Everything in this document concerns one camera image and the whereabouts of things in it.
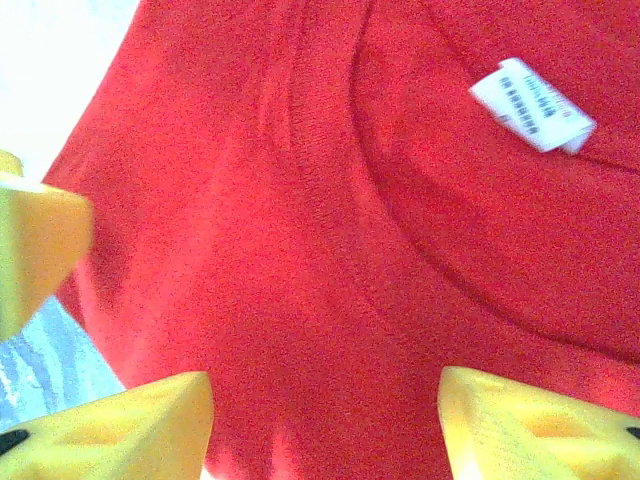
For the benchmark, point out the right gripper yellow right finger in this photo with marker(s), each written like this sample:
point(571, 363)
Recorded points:
point(540, 435)

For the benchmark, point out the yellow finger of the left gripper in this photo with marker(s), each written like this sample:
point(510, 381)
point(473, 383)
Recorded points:
point(9, 165)
point(35, 240)

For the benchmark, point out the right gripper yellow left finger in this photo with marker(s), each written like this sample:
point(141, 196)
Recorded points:
point(115, 435)

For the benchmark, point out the red shirt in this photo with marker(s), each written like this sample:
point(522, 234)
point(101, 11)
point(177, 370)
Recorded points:
point(300, 225)

